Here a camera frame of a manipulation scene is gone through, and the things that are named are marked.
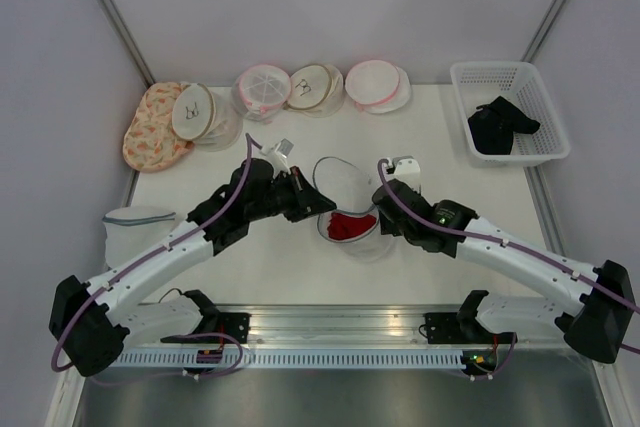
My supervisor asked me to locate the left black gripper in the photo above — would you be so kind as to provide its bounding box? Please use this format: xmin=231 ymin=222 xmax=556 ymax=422
xmin=246 ymin=166 xmax=336 ymax=223

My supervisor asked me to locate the red bra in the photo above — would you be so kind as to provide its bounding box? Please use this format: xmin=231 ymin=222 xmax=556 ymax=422
xmin=327 ymin=212 xmax=377 ymax=241

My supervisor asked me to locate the white mesh bag blue zipper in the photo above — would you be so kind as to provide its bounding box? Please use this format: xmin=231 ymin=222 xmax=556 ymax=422
xmin=312 ymin=156 xmax=392 ymax=262

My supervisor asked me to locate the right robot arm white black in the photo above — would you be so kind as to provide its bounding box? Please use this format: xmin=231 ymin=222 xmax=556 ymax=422
xmin=372 ymin=180 xmax=639 ymax=364

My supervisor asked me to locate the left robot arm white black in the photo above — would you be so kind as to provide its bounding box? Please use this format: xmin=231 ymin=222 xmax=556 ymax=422
xmin=49 ymin=158 xmax=336 ymax=377

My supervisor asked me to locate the beige bag bra logo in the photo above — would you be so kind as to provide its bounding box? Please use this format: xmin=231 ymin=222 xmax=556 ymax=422
xmin=284 ymin=64 xmax=345 ymax=118

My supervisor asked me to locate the white bag pink zipper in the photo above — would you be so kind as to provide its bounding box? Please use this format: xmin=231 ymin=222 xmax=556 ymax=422
xmin=231 ymin=64 xmax=292 ymax=122

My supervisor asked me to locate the white pink trim flat bag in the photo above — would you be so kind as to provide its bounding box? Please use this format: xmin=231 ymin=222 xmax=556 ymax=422
xmin=345 ymin=59 xmax=412 ymax=114

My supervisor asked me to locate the black bra in basket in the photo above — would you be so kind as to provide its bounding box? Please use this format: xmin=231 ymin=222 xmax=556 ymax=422
xmin=467 ymin=96 xmax=541 ymax=155

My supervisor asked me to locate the white bag bra logo left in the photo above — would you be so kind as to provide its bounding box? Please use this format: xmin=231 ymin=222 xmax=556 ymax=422
xmin=171 ymin=83 xmax=242 ymax=152

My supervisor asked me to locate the floral orange laundry bag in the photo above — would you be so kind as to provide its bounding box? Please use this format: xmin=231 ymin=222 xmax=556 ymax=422
xmin=122 ymin=82 xmax=194 ymax=173

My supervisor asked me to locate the white mesh bag blue trim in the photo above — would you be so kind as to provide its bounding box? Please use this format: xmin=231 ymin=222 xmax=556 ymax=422
xmin=102 ymin=206 xmax=181 ymax=270

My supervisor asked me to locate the white plastic basket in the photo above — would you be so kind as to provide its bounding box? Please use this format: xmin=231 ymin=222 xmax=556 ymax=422
xmin=450 ymin=61 xmax=570 ymax=167

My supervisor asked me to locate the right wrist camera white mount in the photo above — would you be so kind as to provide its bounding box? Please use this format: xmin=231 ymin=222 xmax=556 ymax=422
xmin=384 ymin=156 xmax=421 ymax=193

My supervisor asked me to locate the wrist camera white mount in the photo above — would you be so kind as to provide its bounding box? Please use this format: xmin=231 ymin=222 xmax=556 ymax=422
xmin=384 ymin=156 xmax=421 ymax=193
xmin=260 ymin=138 xmax=294 ymax=174

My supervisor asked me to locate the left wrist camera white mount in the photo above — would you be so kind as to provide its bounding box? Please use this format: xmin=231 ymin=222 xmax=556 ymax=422
xmin=260 ymin=138 xmax=294 ymax=174

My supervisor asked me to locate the aluminium mounting rail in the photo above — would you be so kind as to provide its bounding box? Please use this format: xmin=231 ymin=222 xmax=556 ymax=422
xmin=218 ymin=304 xmax=459 ymax=349

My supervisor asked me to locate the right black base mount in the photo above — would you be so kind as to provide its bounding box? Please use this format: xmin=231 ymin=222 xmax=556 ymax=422
xmin=422 ymin=312 xmax=482 ymax=345

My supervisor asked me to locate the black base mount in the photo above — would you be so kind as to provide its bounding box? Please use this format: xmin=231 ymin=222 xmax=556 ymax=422
xmin=422 ymin=312 xmax=482 ymax=345
xmin=195 ymin=311 xmax=250 ymax=344

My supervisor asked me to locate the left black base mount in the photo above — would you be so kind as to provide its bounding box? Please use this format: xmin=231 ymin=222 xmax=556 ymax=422
xmin=195 ymin=311 xmax=250 ymax=344

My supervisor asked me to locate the white slotted cable duct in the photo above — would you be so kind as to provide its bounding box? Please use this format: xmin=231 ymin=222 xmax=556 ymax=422
xmin=113 ymin=346 xmax=465 ymax=370

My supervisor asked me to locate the right corner aluminium post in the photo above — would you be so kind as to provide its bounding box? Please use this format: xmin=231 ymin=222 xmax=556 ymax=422
xmin=521 ymin=0 xmax=570 ymax=63

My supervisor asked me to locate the corner aluminium post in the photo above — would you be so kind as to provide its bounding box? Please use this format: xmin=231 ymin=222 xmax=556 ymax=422
xmin=96 ymin=0 xmax=156 ymax=87
xmin=521 ymin=0 xmax=570 ymax=63

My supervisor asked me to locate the left corner aluminium post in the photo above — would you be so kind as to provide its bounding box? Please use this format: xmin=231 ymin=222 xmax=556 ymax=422
xmin=96 ymin=0 xmax=156 ymax=87

